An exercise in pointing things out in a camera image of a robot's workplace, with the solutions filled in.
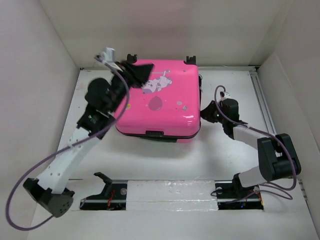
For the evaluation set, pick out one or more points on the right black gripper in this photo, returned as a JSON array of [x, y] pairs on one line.
[[206, 113]]

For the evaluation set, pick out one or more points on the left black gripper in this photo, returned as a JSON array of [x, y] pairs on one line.
[[139, 74]]

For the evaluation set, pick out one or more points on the aluminium frame rail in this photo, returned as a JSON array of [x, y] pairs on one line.
[[267, 117]]

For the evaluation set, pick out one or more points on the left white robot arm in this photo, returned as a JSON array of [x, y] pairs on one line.
[[48, 189]]

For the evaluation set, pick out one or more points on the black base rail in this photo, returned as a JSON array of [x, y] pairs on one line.
[[164, 195]]

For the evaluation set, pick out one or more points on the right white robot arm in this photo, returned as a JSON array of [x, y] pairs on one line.
[[278, 163]]

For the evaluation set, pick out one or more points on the pink hard-shell suitcase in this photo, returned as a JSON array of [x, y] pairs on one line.
[[167, 108]]

